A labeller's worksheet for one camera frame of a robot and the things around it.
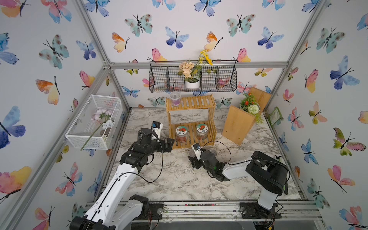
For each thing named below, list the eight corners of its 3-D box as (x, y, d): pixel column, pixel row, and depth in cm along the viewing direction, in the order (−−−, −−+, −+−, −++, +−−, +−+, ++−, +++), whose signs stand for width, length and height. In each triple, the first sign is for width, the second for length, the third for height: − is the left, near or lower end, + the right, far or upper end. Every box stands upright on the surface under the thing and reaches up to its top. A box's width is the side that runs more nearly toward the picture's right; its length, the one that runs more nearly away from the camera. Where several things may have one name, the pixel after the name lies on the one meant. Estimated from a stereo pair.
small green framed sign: (271, 126, 113) (277, 118, 106) (266, 114, 121) (271, 106, 114) (277, 126, 113) (283, 118, 106) (272, 114, 121) (277, 106, 114)
